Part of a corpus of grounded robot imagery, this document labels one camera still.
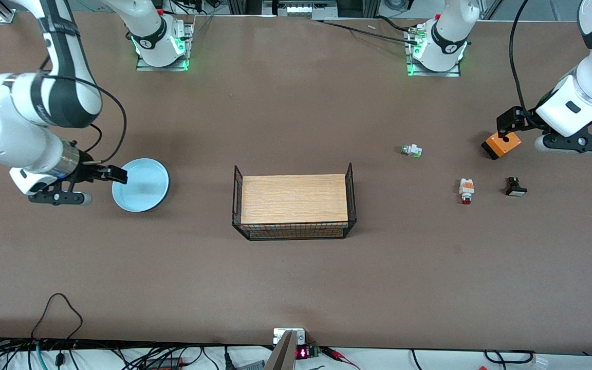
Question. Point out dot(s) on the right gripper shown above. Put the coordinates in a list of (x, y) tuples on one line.
[(87, 170)]

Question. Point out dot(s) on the aluminium profile post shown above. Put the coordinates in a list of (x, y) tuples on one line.
[(4, 13)]

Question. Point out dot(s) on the light blue round plate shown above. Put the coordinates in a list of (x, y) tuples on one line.
[(144, 187)]

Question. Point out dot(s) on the grey metal bar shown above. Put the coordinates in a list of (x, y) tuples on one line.
[(281, 355)]

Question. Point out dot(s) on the red clip lead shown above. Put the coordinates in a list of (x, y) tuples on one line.
[(335, 353)]

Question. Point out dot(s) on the aluminium frame with white unit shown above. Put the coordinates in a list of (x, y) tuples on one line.
[(298, 9)]

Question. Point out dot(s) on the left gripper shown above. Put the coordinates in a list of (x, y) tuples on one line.
[(524, 117)]

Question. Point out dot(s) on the red push button white body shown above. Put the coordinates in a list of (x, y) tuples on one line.
[(466, 189)]

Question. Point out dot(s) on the orange box with round hole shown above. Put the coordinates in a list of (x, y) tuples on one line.
[(511, 147)]

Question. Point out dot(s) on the white rectangular button black body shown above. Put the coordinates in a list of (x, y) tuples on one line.
[(516, 191)]

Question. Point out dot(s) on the red digit display module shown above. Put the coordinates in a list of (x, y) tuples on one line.
[(302, 353)]

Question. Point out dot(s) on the green push button silver body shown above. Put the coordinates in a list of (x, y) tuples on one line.
[(412, 150)]

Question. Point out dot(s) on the wooden board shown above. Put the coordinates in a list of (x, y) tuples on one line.
[(296, 198)]

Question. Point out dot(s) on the small white box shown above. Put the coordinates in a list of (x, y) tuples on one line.
[(277, 336)]

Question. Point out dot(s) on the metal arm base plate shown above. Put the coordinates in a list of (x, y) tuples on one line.
[(432, 74), (162, 68)]

